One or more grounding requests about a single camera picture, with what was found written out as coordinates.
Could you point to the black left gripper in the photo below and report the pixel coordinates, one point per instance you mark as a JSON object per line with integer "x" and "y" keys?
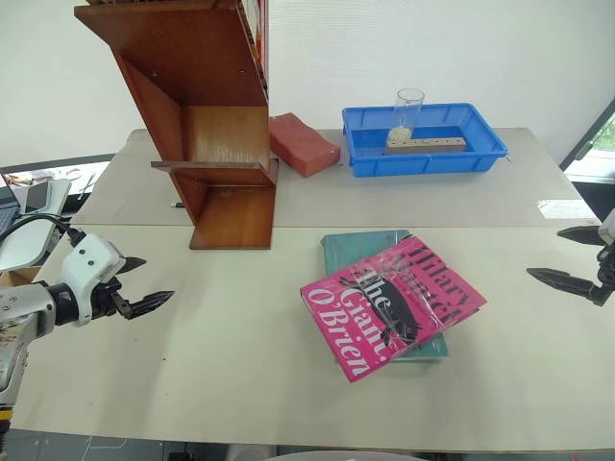
{"x": 108, "y": 298}

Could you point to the blue plastic bin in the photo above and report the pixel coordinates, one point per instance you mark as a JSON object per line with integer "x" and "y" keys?
{"x": 423, "y": 163}

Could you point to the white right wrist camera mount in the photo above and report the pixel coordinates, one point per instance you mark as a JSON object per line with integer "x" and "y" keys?
{"x": 608, "y": 225}

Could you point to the red brick block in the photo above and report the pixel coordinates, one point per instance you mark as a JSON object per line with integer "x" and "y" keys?
{"x": 300, "y": 144}

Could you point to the wooden zigzag bookshelf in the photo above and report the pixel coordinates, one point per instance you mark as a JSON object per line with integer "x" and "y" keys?
{"x": 211, "y": 77}

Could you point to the clear drinking glass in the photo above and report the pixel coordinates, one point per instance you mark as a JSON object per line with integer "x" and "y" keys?
{"x": 409, "y": 108}

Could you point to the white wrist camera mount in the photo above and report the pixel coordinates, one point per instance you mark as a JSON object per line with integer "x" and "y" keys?
{"x": 608, "y": 225}
{"x": 89, "y": 261}

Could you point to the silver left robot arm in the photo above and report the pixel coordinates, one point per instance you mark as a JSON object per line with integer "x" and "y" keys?
{"x": 24, "y": 307}

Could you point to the teal hardcover book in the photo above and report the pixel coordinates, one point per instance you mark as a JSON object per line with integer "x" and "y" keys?
{"x": 346, "y": 252}

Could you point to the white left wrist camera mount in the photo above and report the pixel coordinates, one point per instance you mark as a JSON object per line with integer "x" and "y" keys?
{"x": 89, "y": 261}

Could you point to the pink Giant O'Brien book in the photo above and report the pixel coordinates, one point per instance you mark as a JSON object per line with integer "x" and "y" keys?
{"x": 355, "y": 312}

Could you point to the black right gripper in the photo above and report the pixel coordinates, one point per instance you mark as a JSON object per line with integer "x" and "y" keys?
{"x": 607, "y": 281}

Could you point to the wooden block with holes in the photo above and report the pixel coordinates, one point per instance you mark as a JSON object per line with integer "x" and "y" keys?
{"x": 427, "y": 145}

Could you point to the clear tape strip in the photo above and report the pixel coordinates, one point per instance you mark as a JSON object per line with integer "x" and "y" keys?
{"x": 559, "y": 209}

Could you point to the white tablet device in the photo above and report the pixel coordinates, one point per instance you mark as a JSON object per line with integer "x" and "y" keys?
{"x": 45, "y": 196}

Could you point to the grey laptop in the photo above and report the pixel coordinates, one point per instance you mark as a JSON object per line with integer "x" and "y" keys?
{"x": 8, "y": 206}

